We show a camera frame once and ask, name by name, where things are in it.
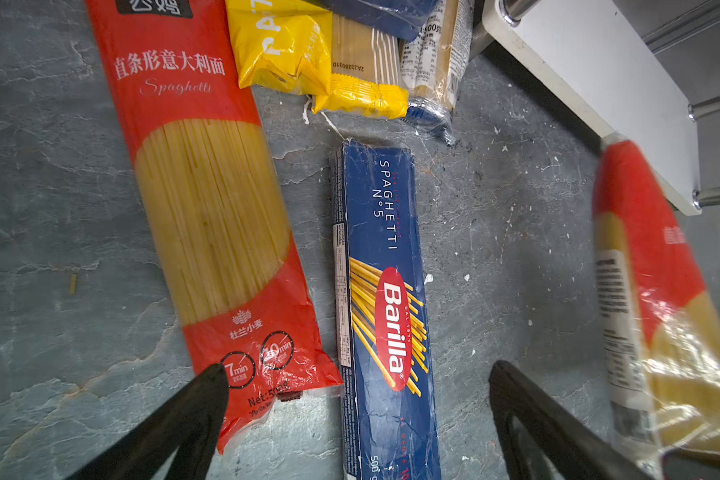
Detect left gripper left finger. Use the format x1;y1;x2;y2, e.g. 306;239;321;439
70;363;229;479

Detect blue Barilla rigatoni box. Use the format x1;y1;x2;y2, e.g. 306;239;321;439
317;0;438;42

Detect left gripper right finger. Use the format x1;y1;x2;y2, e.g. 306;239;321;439
489;360;648;479

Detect clear labelled spaghetti bag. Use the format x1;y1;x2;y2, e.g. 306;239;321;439
401;0;474;146

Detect red spaghetti bag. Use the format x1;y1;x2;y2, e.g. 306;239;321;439
87;1;341;450
592;139;720;479

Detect yellow pasta bag under box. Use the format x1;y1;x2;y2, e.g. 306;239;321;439
226;1;409;119

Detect blue Barilla spaghetti box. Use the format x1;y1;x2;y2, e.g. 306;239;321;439
330;139;442;479

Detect white two-tier shelf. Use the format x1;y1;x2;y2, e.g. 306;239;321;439
471;0;720;215

